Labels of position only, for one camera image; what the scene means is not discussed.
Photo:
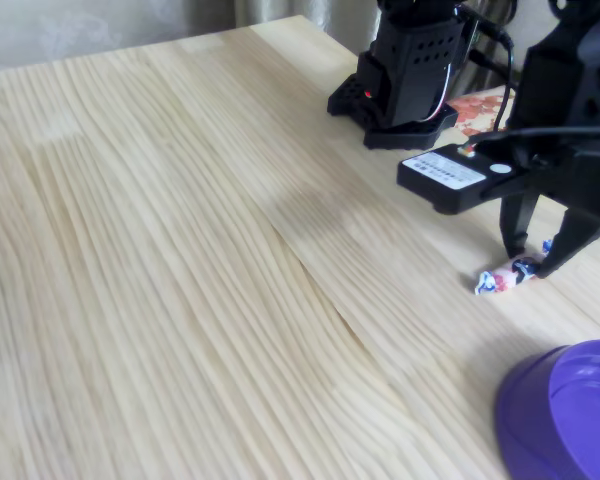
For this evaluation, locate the black robot arm with base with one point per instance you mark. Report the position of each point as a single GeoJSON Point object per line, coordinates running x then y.
{"type": "Point", "coordinates": [410, 75]}

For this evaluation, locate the candy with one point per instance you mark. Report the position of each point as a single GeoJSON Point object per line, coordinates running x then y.
{"type": "Point", "coordinates": [500, 281]}

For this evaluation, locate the purple plastic bowl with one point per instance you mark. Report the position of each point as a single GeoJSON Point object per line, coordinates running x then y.
{"type": "Point", "coordinates": [530, 425]}

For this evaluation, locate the beige patterned curtain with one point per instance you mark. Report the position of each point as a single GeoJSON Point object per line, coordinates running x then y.
{"type": "Point", "coordinates": [105, 25]}

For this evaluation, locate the grey sofa backrest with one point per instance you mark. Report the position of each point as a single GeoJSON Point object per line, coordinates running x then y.
{"type": "Point", "coordinates": [535, 25]}

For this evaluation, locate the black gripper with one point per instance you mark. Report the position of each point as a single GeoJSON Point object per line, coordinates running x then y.
{"type": "Point", "coordinates": [575, 182]}

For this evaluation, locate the black camera box, white label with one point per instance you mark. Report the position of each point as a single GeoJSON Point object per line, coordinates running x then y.
{"type": "Point", "coordinates": [440, 177]}

